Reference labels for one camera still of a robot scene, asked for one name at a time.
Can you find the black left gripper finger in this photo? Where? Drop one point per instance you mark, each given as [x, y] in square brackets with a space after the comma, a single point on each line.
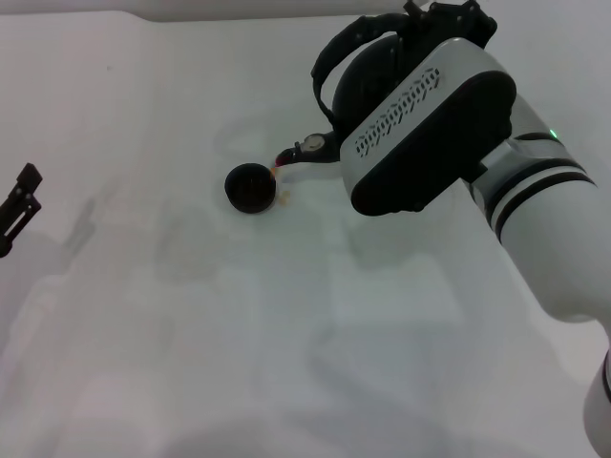
[19, 210]

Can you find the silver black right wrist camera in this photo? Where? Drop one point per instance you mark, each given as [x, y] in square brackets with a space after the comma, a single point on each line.
[429, 129]

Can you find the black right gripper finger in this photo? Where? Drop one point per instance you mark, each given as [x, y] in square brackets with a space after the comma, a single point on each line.
[414, 10]
[465, 19]

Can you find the spilled tea puddle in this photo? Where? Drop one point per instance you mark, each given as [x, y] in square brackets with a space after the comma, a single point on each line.
[285, 196]

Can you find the small dark teacup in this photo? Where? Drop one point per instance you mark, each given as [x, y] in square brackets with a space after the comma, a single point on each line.
[250, 188]

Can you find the black round teapot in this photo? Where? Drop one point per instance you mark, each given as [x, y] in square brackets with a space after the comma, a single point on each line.
[363, 81]

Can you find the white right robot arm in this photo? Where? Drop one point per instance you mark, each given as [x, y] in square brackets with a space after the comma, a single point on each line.
[549, 229]

